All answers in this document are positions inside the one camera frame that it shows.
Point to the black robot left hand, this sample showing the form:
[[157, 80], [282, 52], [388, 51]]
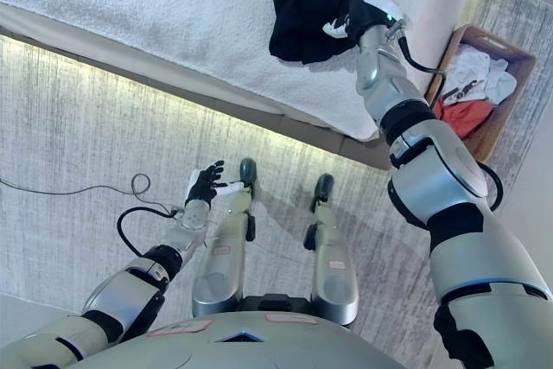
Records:
[[203, 185]]

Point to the black garment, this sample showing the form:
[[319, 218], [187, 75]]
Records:
[[302, 19]]

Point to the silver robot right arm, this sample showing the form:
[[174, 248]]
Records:
[[453, 196]]

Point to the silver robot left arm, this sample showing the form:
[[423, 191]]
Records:
[[125, 287]]

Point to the white clothes with print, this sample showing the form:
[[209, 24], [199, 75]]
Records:
[[479, 73]]

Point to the brown upholstered bed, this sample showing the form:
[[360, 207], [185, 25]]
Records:
[[328, 144]]

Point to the brown wicker basket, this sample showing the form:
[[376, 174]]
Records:
[[514, 92]]

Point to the white towel-covered bed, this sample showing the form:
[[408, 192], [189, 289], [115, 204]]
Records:
[[173, 10]]

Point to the black robot left foot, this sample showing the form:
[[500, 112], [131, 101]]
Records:
[[249, 172]]

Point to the black robot foot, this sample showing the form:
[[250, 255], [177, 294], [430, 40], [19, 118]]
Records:
[[323, 189], [249, 172]]

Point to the silver robot left leg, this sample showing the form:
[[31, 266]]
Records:
[[222, 265]]

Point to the silver robot leg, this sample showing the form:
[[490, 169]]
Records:
[[222, 265], [332, 269]]

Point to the black robot right foot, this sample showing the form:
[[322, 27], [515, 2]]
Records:
[[323, 189]]

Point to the orange garment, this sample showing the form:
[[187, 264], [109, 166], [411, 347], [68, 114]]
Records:
[[464, 116]]

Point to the grey woven rug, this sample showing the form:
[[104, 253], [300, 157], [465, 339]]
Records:
[[65, 127]]

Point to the silver robot right leg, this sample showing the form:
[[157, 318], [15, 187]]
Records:
[[332, 269]]

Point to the red outlined torso label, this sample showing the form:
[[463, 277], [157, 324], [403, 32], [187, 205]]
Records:
[[291, 319]]

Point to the grey robot torso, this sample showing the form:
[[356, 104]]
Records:
[[242, 349]]

